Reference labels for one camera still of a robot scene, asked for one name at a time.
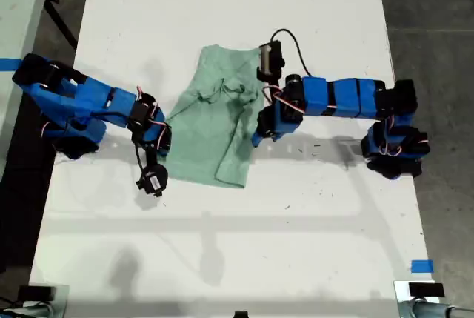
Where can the pale teal fixture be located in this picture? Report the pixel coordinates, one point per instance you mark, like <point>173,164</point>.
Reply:
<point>426,310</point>
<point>26,311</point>

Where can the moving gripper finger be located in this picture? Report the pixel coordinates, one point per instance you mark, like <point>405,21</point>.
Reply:
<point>258,140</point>

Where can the small black block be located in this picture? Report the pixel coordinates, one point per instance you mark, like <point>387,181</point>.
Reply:
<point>241,314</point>

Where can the black camera stalk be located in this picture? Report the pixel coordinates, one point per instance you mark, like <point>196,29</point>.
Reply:
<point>273,85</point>
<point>151,155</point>

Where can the pale green T-shirt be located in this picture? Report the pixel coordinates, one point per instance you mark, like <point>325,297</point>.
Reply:
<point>200,140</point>

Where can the small black box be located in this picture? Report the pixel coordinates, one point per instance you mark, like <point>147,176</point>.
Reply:
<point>426,289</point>
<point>35,293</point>

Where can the grey metal plate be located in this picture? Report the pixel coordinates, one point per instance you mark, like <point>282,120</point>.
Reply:
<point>401,292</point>
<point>61,301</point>

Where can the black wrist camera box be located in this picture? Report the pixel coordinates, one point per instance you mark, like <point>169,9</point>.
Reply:
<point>272,60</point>
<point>152,181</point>

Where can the blue tape strip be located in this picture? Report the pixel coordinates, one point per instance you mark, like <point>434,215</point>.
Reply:
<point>7,64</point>
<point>422,266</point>

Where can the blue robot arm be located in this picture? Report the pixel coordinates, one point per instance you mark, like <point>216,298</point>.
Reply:
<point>344,95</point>
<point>92,106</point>

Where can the black diagonal strut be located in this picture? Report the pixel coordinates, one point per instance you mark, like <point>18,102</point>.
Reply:
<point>61,21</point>

